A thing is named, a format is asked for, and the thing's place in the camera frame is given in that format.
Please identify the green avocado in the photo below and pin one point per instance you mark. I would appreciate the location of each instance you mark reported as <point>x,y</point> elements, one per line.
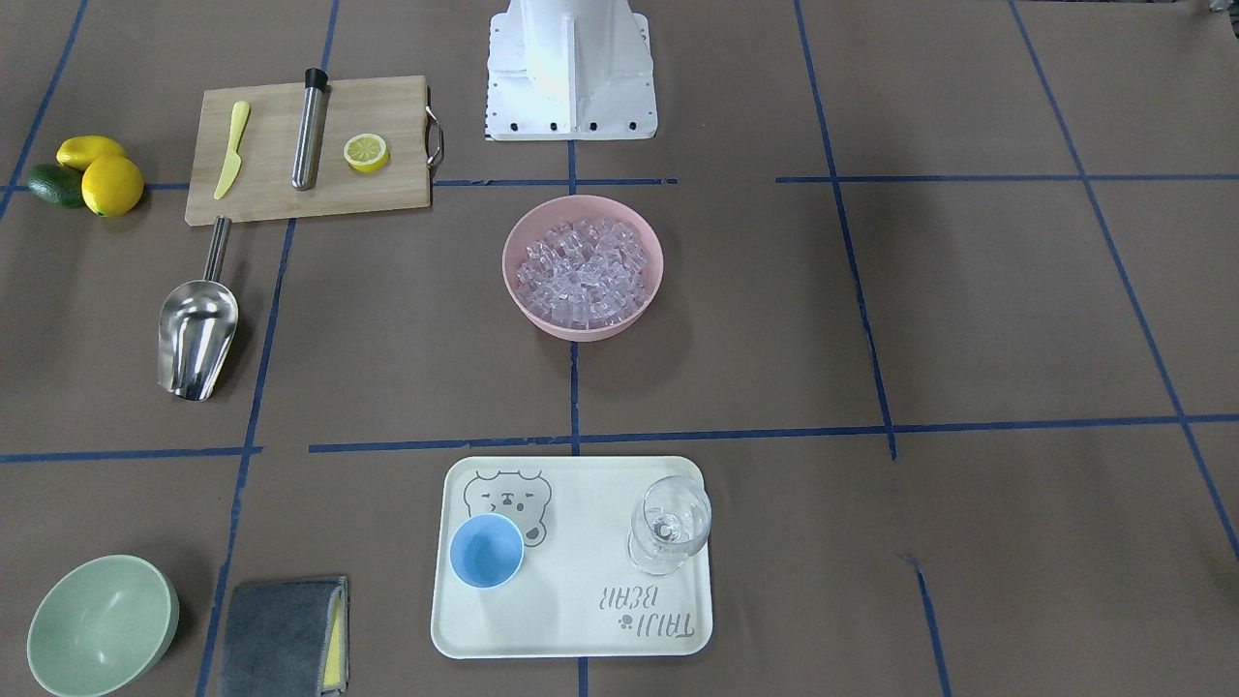
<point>56,185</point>

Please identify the round yellow lemon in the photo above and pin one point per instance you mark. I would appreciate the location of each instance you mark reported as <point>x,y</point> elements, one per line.
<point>112,186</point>

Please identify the half lemon slice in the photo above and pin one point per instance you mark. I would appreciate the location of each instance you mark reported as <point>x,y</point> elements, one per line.
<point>366,153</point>

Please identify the clear ice cubes pile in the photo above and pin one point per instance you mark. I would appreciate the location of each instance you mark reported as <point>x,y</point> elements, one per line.
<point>585,274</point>

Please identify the steel muddler black tip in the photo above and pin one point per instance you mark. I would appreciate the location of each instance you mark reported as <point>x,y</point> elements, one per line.
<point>310,131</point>

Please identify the clear wine glass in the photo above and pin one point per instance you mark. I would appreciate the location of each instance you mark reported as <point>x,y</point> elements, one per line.
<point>670,523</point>

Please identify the blue plastic cup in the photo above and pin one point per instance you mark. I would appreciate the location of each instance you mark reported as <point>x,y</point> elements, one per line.
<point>486,551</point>

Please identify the cream bear serving tray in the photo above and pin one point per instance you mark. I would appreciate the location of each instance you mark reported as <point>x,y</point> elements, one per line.
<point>577,593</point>

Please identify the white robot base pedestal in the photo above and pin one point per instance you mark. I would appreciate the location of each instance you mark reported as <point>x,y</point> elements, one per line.
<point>570,70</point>

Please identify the pink bowl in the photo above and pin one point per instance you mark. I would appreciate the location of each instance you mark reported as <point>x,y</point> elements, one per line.
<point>572,208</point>

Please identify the grey yellow folded cloth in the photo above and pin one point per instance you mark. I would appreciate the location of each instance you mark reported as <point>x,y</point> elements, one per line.
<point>287,638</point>

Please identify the yellow lemon oval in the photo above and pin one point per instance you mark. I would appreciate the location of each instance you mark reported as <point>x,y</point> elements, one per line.
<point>79,152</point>

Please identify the stainless steel ice scoop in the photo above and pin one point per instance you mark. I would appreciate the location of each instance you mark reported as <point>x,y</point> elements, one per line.
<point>196,326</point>

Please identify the yellow plastic knife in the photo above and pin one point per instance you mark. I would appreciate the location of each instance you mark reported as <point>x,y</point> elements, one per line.
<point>232,160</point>

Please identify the green ceramic bowl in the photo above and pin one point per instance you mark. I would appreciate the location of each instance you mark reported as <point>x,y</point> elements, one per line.
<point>102,626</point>

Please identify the wooden cutting board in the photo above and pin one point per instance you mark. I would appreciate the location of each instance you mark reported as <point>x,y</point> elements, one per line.
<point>393,107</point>

